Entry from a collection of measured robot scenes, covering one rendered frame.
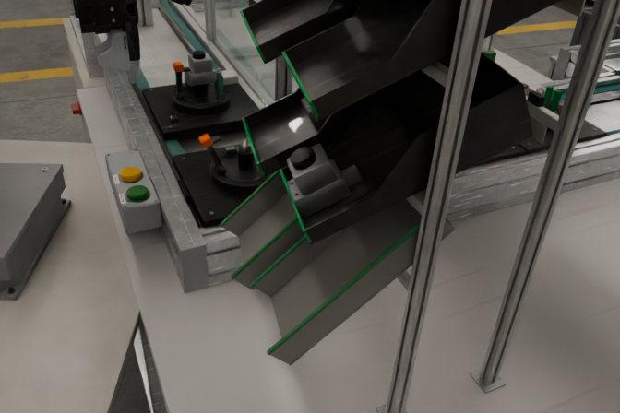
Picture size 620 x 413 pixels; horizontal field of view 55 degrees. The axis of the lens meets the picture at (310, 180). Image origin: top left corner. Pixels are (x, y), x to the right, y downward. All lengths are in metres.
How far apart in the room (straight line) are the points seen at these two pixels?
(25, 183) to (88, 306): 0.30
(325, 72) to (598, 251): 0.84
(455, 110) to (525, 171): 0.77
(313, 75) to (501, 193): 0.77
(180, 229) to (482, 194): 0.63
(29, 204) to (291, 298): 0.56
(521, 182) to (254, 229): 0.64
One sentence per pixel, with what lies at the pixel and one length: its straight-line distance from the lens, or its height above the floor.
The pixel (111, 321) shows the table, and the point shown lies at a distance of 1.09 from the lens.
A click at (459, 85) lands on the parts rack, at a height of 1.39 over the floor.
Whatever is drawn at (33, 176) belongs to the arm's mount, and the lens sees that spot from 1.30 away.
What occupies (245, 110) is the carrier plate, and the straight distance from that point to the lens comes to 1.44.
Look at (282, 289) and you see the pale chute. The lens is 0.89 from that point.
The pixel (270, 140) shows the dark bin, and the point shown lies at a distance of 0.86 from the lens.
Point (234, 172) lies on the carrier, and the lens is 1.17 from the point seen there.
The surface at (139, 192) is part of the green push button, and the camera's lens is 1.17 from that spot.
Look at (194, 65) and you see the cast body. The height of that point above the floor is 1.07.
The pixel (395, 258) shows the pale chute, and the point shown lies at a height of 1.15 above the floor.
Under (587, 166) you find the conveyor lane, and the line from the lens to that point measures 1.51.
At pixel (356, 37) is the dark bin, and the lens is 0.71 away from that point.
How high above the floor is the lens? 1.63
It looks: 34 degrees down
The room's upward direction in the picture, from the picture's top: 3 degrees clockwise
